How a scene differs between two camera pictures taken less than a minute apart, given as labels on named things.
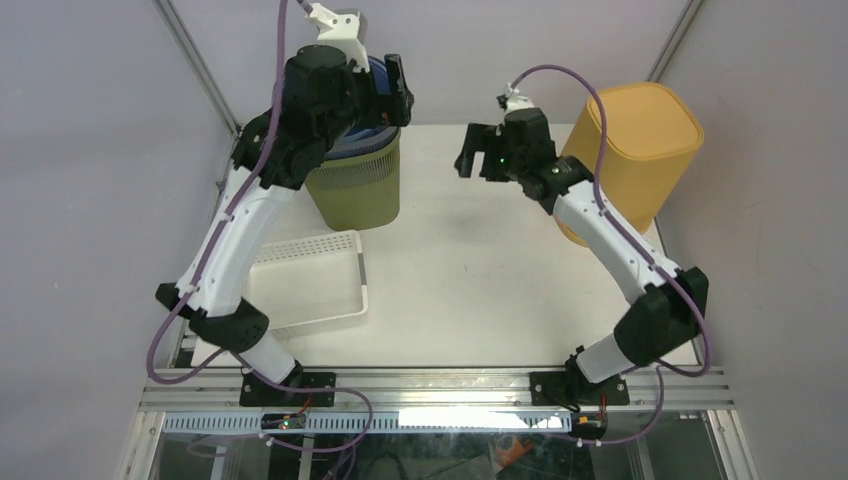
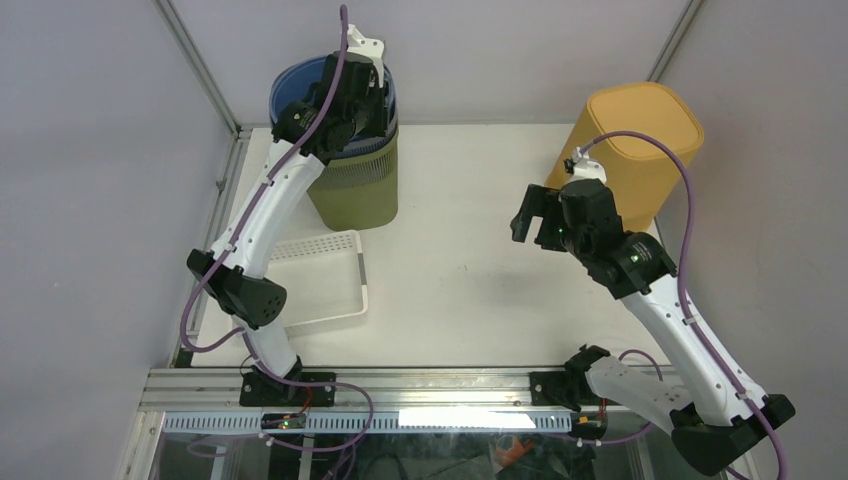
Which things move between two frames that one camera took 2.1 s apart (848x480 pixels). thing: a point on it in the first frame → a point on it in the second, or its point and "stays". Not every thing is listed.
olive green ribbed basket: [359, 191] stays
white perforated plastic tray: [309, 283] stays
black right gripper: [481, 137] → [539, 201]
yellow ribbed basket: [653, 137] stays
